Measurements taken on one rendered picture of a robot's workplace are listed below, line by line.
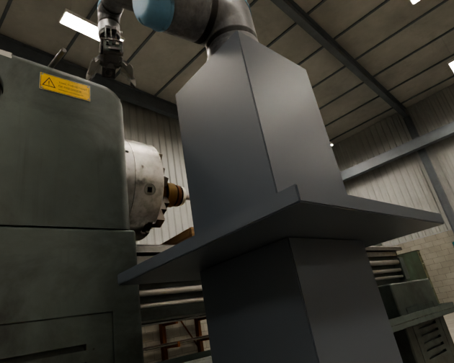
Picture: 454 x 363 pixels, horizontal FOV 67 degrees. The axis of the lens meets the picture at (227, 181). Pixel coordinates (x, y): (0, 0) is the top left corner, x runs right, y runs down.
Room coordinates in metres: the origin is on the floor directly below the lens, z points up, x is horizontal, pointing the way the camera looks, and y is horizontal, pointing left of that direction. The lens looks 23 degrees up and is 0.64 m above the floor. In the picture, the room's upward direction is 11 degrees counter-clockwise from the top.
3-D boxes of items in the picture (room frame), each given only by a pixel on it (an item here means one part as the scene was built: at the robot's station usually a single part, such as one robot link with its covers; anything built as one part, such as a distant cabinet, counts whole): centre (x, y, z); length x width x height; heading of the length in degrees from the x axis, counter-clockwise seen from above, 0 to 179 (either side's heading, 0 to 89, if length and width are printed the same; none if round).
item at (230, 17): (0.58, -0.06, 1.27); 0.13 x 0.12 x 0.14; 126
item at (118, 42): (0.86, 0.30, 1.56); 0.09 x 0.08 x 0.12; 25
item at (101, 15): (0.87, 0.31, 1.72); 0.09 x 0.08 x 0.11; 36
